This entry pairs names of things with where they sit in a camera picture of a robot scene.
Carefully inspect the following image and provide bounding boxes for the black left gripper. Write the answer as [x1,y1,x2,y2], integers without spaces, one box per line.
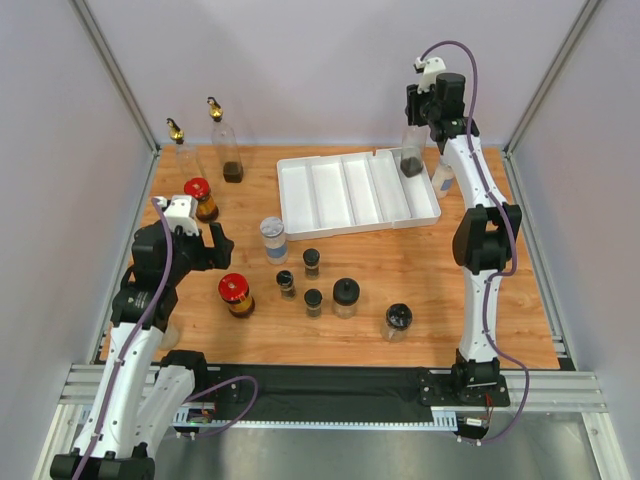
[164,222,234,286]

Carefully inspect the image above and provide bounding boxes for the tall bottle dark contents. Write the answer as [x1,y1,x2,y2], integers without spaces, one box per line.
[400,126,428,178]

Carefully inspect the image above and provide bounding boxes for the clear oil bottle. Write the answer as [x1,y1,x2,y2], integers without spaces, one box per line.
[166,117,207,181]

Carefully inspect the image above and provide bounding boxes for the oil bottle with dark sauce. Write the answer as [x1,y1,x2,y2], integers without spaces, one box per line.
[207,96,244,183]

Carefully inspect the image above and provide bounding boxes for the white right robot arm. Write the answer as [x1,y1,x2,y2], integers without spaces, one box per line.
[406,67,522,367]

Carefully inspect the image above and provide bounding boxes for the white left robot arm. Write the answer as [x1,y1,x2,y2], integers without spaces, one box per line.
[50,220,234,479]

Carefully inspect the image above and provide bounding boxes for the red-lid sauce jar near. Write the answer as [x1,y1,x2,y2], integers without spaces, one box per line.
[218,273,255,318]

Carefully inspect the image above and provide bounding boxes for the red-lid sauce jar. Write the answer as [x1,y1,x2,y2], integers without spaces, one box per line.
[218,273,255,318]
[183,177,219,223]

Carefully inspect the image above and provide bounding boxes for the tall jar white beads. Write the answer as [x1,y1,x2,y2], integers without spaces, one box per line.
[260,216,288,265]

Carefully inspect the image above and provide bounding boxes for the white-contents jar by tray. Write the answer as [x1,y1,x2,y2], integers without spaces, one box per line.
[431,160,455,199]

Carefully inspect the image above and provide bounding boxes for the small black-cap spice bottle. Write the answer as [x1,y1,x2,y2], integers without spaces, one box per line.
[276,270,296,301]

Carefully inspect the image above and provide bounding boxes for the red-lid sauce jar far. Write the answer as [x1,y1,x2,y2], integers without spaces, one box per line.
[183,177,219,223]

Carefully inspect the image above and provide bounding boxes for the black-lid jar near left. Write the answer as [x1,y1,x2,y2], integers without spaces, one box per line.
[158,323,181,351]

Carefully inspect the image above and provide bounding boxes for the small spice bottle upper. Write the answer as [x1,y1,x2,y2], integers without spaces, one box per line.
[302,248,320,279]

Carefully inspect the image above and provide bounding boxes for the small spice bottle lower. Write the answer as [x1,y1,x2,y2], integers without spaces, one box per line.
[304,288,323,318]

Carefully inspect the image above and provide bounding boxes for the white divided tray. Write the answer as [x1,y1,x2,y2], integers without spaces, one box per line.
[276,148,441,241]

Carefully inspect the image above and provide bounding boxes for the black-knob lid glass jar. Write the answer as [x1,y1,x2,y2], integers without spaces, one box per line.
[332,277,360,319]

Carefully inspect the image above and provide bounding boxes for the black base cloth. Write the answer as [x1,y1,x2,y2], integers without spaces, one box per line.
[204,363,436,426]

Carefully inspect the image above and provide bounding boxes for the black-lid glass jar right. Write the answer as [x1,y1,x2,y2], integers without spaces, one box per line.
[380,303,413,342]

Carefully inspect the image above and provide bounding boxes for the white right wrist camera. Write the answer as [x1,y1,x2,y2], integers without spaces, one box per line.
[414,57,446,94]

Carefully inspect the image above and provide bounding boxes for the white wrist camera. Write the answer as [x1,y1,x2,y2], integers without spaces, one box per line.
[158,195,200,236]
[414,57,446,94]

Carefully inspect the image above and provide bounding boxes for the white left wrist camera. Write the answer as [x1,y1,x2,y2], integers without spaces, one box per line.
[158,195,200,236]

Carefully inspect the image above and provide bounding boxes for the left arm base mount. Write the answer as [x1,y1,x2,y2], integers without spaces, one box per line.
[171,375,259,438]

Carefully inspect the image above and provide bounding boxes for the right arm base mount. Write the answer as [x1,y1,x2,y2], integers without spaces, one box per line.
[417,359,511,407]

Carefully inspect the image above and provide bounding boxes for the aluminium frame rail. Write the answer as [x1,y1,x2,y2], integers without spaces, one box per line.
[59,363,609,431]

